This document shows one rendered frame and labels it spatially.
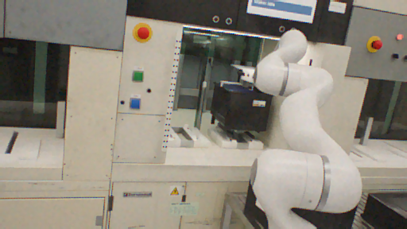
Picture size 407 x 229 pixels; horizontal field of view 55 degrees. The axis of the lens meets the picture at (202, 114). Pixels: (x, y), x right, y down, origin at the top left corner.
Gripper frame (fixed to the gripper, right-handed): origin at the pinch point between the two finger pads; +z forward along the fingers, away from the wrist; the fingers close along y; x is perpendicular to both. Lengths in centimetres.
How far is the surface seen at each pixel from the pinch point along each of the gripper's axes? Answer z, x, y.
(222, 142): -10.0, -31.8, -10.4
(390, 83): 15, 1, 101
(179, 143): -10.3, -32.9, -30.6
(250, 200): -50, -40, -13
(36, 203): -30, -50, -86
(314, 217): -72, -34, -2
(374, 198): -57, -36, 35
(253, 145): -10.3, -32.6, 5.7
